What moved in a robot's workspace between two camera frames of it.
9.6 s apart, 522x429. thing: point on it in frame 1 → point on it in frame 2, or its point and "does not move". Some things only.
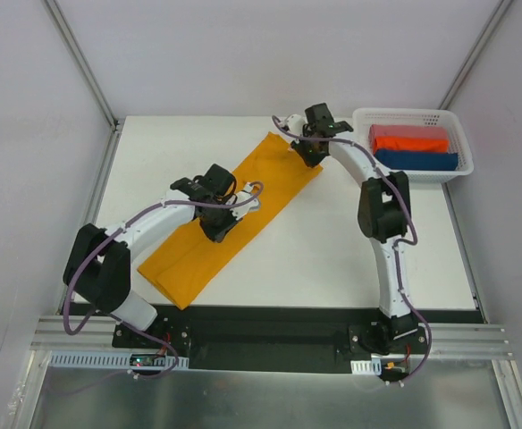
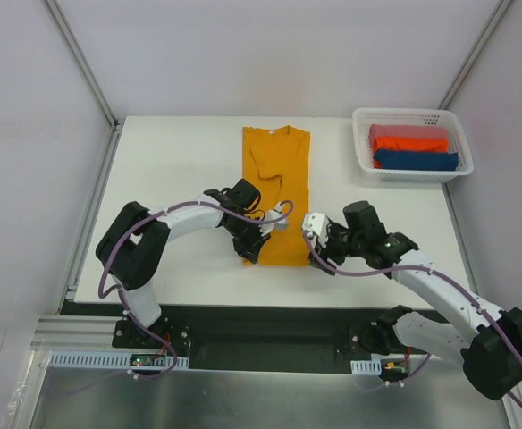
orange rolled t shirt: [408, 145] does not move
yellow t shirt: [188, 262] → [277, 159]
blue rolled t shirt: [399, 159] does not move
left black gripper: [218, 222] → [249, 244]
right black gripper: [310, 152] → [325, 254]
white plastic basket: [427, 144] does not move
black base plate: [243, 338] does not move
